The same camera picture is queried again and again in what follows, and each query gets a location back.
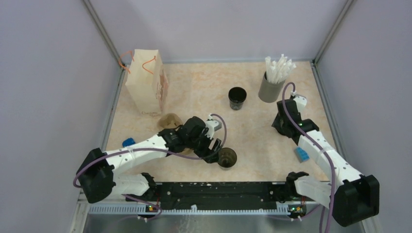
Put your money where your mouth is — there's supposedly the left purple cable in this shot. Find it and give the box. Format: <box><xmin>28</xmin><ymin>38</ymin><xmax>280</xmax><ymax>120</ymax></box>
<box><xmin>72</xmin><ymin>113</ymin><xmax>228</xmax><ymax>189</ymax></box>

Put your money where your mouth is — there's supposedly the single black coffee cup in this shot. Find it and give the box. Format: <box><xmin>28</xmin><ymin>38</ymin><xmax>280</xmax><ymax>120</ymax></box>
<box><xmin>218</xmin><ymin>148</ymin><xmax>237</xmax><ymax>170</ymax></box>

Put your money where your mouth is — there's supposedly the brown pulp cup carrier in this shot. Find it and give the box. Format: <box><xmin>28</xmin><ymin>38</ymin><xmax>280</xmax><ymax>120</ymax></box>
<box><xmin>157</xmin><ymin>113</ymin><xmax>183</xmax><ymax>131</ymax></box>

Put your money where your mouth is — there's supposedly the bundle of white straws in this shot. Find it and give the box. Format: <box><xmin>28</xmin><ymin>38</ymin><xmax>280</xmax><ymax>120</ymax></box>
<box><xmin>265</xmin><ymin>54</ymin><xmax>297</xmax><ymax>84</ymax></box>

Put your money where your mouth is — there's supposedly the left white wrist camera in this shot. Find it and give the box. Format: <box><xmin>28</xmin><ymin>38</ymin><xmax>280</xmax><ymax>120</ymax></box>
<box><xmin>205</xmin><ymin>114</ymin><xmax>222</xmax><ymax>139</ymax></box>

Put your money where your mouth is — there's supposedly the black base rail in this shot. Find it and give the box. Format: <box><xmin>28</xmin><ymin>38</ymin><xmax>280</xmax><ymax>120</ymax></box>
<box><xmin>148</xmin><ymin>182</ymin><xmax>292</xmax><ymax>211</ymax></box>

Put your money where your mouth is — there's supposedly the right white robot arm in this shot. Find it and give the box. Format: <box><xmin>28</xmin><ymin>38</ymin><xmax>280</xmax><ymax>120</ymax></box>
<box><xmin>272</xmin><ymin>97</ymin><xmax>380</xmax><ymax>227</ymax></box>

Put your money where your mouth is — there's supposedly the grey cylindrical straw holder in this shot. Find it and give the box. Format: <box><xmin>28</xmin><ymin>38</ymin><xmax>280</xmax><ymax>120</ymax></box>
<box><xmin>258</xmin><ymin>72</ymin><xmax>285</xmax><ymax>103</ymax></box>

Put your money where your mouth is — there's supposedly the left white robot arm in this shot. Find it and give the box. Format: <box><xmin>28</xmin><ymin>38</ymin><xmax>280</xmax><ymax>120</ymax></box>
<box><xmin>73</xmin><ymin>114</ymin><xmax>227</xmax><ymax>203</ymax></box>

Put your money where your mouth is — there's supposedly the blue toy block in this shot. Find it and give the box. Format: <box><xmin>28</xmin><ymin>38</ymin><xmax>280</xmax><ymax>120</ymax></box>
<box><xmin>122</xmin><ymin>137</ymin><xmax>136</xmax><ymax>147</ymax></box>
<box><xmin>294</xmin><ymin>147</ymin><xmax>310</xmax><ymax>163</ymax></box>

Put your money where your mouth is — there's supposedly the stack of black cups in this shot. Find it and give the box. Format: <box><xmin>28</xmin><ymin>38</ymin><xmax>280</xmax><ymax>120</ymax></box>
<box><xmin>228</xmin><ymin>86</ymin><xmax>247</xmax><ymax>110</ymax></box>

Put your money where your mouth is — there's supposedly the blue toy block left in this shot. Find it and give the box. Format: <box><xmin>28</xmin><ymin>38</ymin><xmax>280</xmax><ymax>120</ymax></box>
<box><xmin>122</xmin><ymin>137</ymin><xmax>136</xmax><ymax>147</ymax></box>

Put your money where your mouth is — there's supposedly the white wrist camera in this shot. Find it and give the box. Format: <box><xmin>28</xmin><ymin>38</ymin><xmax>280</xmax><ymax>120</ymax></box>
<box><xmin>291</xmin><ymin>91</ymin><xmax>308</xmax><ymax>112</ymax></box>
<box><xmin>205</xmin><ymin>114</ymin><xmax>222</xmax><ymax>139</ymax></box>

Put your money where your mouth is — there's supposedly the blue toy block right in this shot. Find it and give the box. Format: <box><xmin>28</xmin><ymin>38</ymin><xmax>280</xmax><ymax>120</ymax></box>
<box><xmin>294</xmin><ymin>147</ymin><xmax>310</xmax><ymax>163</ymax></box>

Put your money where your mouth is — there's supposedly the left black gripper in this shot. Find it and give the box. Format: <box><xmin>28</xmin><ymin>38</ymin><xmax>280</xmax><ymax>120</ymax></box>
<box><xmin>187</xmin><ymin>129</ymin><xmax>221</xmax><ymax>164</ymax></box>

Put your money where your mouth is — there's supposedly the beige paper takeout bag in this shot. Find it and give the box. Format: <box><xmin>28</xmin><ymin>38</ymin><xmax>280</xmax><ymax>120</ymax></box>
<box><xmin>118</xmin><ymin>49</ymin><xmax>169</xmax><ymax>116</ymax></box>

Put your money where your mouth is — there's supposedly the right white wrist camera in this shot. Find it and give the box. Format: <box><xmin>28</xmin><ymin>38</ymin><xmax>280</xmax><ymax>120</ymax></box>
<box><xmin>291</xmin><ymin>91</ymin><xmax>308</xmax><ymax>112</ymax></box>

